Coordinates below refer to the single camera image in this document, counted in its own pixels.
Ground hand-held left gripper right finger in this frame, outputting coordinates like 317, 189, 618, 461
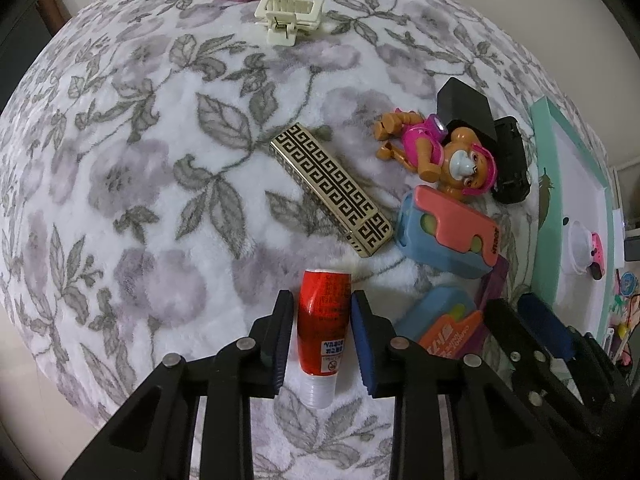
350, 290, 571, 480

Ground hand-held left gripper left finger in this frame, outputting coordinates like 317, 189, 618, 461
62, 290, 296, 480

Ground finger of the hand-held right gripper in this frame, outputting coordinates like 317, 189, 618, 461
516, 294, 640, 411
484, 299, 608, 438

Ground purple plastic piece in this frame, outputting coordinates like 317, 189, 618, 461
467, 255, 511, 356

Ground red tube with white cap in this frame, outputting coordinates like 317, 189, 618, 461
295, 269, 353, 409

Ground small blue and orange toy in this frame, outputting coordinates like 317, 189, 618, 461
395, 286, 484, 361

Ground large blue and salmon toy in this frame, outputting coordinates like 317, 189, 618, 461
395, 185, 503, 279

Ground teal-edged cardboard box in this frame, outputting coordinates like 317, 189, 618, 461
530, 96, 624, 334

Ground toy dog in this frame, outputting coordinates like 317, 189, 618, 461
375, 107, 499, 205

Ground pink and black small object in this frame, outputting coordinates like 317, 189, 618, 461
589, 232, 607, 281

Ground white round object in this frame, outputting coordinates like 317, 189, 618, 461
567, 217, 594, 276

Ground round container with blue lid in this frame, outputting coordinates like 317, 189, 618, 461
617, 270, 640, 301

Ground gold and black patterned case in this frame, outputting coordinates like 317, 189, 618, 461
269, 122, 394, 259

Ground black toy car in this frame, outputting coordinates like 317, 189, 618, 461
492, 116, 532, 205

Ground floral grey blanket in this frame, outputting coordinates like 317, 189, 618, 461
0, 0, 623, 480

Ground black rectangular box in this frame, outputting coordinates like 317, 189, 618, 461
436, 77, 499, 147

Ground cream hair claw clip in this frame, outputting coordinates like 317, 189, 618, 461
253, 0, 326, 45

